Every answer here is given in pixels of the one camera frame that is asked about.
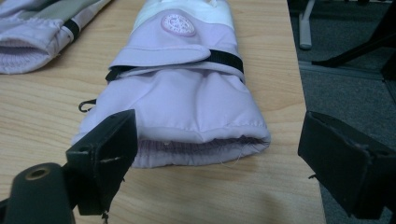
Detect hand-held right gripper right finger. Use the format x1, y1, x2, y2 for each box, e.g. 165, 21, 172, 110
297, 110, 396, 220

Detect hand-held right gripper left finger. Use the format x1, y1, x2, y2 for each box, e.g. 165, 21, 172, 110
65, 108, 139, 217

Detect lavender ski mitten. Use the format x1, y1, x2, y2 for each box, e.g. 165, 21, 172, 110
71, 0, 272, 169

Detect black stand leg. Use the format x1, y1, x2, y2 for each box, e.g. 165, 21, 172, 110
311, 0, 396, 69

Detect white metal stand leg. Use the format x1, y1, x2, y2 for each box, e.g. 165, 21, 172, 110
298, 0, 317, 50

